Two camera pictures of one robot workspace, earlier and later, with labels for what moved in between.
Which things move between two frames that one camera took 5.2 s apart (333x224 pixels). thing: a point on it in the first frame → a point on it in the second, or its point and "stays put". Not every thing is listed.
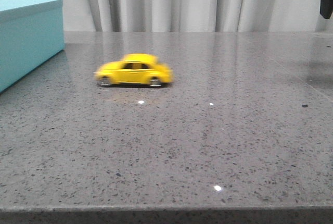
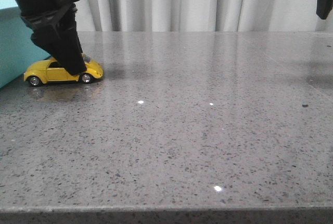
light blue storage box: x=31 y=33 stays put
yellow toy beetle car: x=137 y=69 → x=51 y=70
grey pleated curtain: x=178 y=2 stays put
